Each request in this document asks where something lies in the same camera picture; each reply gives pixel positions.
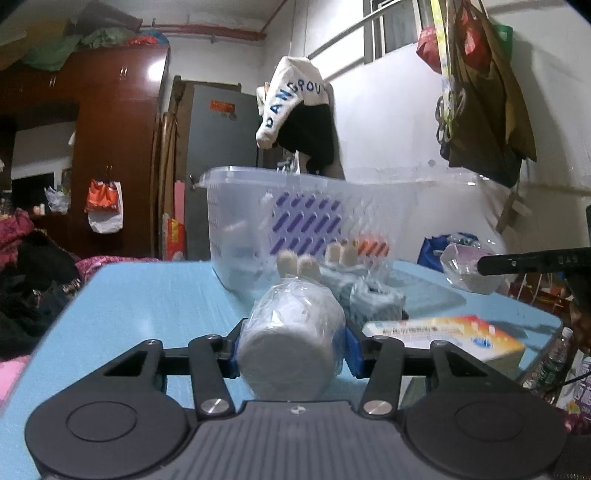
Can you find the orange and white hanging bag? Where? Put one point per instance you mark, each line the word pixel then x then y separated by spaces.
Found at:
pixel 104 207

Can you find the colourful medicine box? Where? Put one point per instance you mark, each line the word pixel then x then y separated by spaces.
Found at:
pixel 477 337

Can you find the plastic water bottle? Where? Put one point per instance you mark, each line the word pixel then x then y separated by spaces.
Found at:
pixel 552 365

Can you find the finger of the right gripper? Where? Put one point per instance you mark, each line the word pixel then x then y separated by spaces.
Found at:
pixel 547 261

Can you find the white and black hoodie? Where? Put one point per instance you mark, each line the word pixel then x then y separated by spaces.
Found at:
pixel 297 115

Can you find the light blue folding table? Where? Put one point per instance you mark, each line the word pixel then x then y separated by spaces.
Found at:
pixel 126 303

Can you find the brown hanging tote bag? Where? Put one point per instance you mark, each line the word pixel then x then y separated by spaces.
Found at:
pixel 484 124

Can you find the blue shopping bag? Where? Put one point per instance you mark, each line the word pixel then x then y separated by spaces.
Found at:
pixel 432 248

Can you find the grey pack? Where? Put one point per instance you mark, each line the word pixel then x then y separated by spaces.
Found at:
pixel 363 298

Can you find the dark red wooden wardrobe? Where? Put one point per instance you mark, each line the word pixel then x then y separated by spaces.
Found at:
pixel 113 95

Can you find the clear plastic bag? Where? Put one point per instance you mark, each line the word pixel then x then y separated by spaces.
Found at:
pixel 460 265

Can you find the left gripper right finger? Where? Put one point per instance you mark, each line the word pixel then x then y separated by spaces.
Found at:
pixel 380 360

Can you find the maroon quilted jacket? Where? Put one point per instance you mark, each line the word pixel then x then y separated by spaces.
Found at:
pixel 13 229

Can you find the black clothing pile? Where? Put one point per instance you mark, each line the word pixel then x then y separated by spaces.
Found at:
pixel 35 289

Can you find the grey door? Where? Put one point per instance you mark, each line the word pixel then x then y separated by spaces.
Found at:
pixel 222 133

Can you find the clear plastic basket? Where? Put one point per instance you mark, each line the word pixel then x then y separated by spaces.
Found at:
pixel 253 214

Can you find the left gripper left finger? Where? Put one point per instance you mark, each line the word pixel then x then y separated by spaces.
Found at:
pixel 212 360

